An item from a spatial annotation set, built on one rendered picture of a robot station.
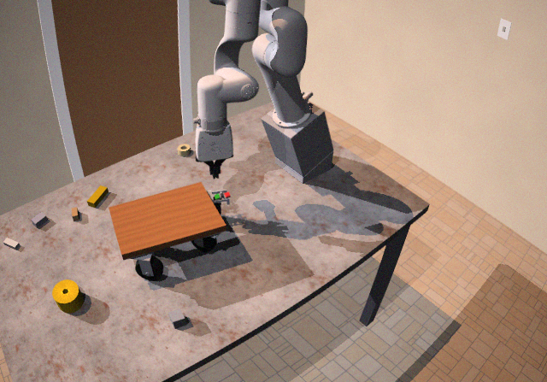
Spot yellow cylinder with centre hole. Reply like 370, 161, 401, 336
52, 279, 84, 313

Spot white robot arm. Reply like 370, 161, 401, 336
193, 0, 313, 131

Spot yellow rectangular block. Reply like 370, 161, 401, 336
87, 185, 109, 208

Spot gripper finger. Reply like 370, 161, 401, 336
215, 159, 226, 179
196, 155, 215, 179

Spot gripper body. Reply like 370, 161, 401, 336
196, 121, 233, 162

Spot beige roll of masking tape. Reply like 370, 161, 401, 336
178, 144, 191, 156

